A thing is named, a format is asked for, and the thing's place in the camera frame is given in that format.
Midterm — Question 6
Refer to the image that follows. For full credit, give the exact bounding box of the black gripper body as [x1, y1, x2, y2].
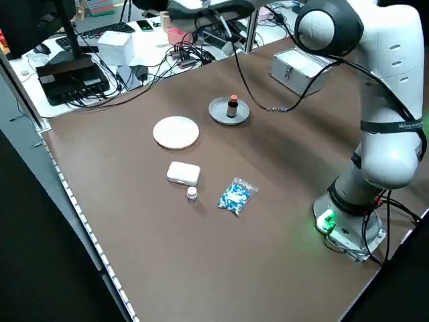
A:
[133, 0, 169, 11]

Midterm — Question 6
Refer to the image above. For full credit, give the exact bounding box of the brown iodophor bottle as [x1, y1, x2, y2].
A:
[226, 95, 239, 118]

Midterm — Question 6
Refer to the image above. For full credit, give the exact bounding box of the silver aluminium medical kit case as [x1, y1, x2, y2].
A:
[269, 46, 339, 99]

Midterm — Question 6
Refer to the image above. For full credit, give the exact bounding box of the round gray plate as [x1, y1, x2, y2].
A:
[208, 96, 251, 127]

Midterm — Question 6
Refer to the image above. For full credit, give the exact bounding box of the round white plate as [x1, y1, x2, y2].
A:
[152, 115, 200, 151]

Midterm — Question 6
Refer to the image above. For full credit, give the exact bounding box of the brown cardboard box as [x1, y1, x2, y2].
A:
[160, 11, 174, 33]

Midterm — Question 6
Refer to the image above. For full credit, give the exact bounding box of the pink plastic bin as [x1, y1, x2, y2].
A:
[166, 25, 196, 47]

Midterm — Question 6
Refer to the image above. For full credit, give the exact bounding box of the white cube box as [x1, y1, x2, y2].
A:
[97, 30, 135, 67]

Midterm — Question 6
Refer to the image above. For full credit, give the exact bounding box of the black keyboard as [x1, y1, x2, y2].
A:
[55, 21, 137, 51]

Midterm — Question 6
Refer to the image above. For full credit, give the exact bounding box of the black usb hub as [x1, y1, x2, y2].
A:
[167, 46, 215, 70]

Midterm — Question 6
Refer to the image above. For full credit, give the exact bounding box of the small black plug adapter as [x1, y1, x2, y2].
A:
[132, 64, 149, 84]

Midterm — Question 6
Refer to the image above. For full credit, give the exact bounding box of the black ribbed power brick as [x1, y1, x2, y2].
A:
[229, 21, 248, 43]
[200, 32, 235, 51]

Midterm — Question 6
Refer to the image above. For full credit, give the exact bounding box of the white paper box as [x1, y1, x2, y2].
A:
[115, 62, 150, 91]

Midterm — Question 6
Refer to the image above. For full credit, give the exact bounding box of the black dock box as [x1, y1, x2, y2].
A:
[36, 56, 111, 107]

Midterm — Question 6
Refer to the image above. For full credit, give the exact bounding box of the black monitor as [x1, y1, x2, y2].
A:
[0, 0, 83, 61]

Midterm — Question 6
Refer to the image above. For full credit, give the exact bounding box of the white plastic box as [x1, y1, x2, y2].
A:
[166, 160, 201, 185]

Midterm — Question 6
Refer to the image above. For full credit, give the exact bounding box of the blue white pill bag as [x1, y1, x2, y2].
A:
[217, 176, 259, 216]

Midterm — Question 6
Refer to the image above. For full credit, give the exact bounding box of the aluminium camera post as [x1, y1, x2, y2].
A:
[243, 8, 263, 54]

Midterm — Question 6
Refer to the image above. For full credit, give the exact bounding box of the aluminium table frame rail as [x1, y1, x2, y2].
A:
[0, 50, 140, 322]

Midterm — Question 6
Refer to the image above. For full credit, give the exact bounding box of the black arm base cable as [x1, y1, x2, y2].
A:
[361, 196, 422, 269]

